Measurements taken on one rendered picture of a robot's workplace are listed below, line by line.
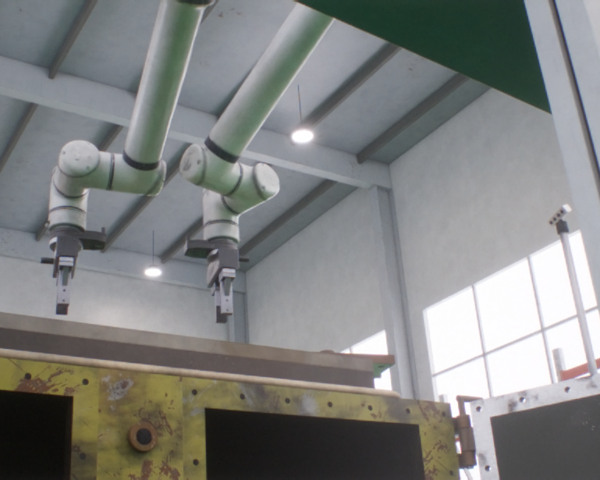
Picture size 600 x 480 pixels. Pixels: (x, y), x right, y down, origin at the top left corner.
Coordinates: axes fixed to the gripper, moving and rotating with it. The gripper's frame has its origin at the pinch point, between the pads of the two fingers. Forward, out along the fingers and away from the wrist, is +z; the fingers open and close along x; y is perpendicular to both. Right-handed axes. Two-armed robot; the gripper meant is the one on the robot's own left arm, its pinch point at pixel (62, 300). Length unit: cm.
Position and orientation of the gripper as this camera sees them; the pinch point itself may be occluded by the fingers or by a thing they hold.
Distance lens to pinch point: 190.6
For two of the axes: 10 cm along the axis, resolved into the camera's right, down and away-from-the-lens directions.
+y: -9.5, -0.8, -3.0
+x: 3.0, -4.2, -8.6
